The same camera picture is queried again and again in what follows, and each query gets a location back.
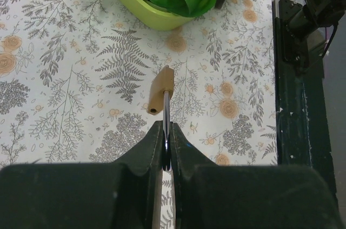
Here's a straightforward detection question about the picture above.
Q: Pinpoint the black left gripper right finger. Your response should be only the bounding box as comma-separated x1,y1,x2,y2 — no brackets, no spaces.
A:
170,123,341,228

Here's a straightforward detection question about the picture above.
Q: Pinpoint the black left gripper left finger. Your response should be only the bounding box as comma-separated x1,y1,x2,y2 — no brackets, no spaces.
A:
1,121,163,228

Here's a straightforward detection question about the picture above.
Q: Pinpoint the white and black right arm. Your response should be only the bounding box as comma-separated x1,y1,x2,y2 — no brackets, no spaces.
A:
272,0,345,42

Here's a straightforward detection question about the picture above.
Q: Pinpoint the green plastic tray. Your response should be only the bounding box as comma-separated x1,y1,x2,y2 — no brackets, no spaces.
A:
101,0,263,31

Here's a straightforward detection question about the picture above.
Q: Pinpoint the floral patterned table mat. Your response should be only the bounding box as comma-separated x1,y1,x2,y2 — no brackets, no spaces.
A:
0,0,279,229

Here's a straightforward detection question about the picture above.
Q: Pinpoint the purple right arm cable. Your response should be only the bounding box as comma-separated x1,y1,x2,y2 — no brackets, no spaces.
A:
323,23,338,57

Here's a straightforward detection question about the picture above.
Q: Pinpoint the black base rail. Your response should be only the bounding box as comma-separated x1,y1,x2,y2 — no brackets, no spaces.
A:
273,0,337,197

